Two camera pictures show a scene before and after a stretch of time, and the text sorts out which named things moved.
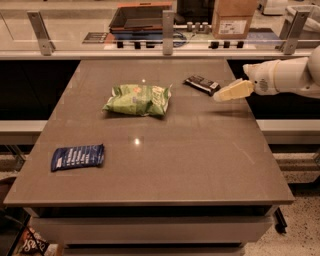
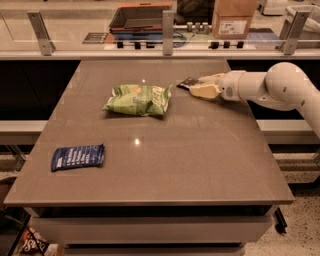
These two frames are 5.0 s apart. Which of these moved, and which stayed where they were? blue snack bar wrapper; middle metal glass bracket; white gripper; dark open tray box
Moved: white gripper
Stayed: blue snack bar wrapper; middle metal glass bracket; dark open tray box
